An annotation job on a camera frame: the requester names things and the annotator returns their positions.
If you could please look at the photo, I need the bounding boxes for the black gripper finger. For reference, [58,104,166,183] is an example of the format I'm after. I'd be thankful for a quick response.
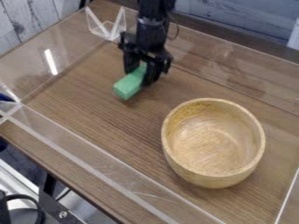
[143,59,163,87]
[125,52,141,74]

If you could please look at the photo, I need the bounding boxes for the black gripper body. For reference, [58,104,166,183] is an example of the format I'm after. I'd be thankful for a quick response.
[117,16,174,74]

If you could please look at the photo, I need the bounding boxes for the green rectangular block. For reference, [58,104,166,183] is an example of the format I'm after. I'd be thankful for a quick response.
[114,63,147,100]

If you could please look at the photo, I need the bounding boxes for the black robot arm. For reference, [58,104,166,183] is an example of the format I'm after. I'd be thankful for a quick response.
[118,0,177,87]

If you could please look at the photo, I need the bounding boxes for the light wooden bowl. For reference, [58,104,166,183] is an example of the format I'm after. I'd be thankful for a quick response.
[162,98,267,189]

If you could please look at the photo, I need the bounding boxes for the blue object at left edge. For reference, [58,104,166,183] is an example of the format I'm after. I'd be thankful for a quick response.
[0,93,15,102]

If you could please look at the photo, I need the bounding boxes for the black table leg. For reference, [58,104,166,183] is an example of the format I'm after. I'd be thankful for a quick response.
[43,174,58,196]

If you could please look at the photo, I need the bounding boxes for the clear acrylic corner bracket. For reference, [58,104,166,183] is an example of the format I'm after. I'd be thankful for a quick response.
[85,7,127,42]

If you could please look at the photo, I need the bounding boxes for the clear acrylic tray wall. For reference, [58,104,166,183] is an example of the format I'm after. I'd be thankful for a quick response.
[0,1,299,224]

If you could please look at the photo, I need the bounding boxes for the black metal bracket with screw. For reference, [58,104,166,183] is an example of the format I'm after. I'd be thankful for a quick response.
[39,191,87,224]

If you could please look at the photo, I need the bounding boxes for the black cable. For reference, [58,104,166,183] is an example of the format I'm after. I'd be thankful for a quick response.
[0,193,46,224]

